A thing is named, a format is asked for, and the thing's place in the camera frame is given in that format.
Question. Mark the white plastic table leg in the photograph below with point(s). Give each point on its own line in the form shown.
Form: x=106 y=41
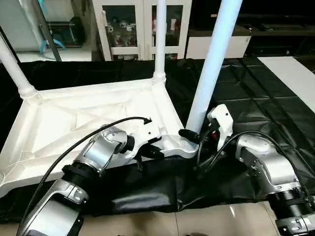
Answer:
x=214 y=64
x=160 y=39
x=15 y=64

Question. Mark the white plastic table top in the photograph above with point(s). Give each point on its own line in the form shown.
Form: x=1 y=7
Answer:
x=74 y=118

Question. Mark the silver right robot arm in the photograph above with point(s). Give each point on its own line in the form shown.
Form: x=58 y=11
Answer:
x=268 y=167

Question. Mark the black work mat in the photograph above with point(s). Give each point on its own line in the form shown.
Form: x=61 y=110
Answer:
x=246 y=98

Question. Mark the white drawer unit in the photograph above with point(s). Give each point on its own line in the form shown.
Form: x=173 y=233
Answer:
x=221 y=45

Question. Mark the white glass door cabinet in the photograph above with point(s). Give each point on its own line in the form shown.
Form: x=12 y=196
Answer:
x=138 y=27

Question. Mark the teal plastic object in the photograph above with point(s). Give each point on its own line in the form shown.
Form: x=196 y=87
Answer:
x=51 y=43

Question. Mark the grey metal pole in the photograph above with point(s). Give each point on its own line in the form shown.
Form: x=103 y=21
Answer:
x=49 y=29

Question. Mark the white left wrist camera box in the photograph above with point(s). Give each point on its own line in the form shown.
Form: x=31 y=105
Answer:
x=145 y=135

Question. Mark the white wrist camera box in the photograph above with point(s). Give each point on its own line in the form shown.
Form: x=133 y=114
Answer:
x=221 y=123
x=145 y=135

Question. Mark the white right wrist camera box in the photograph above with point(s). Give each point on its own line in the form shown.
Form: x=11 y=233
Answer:
x=221 y=123

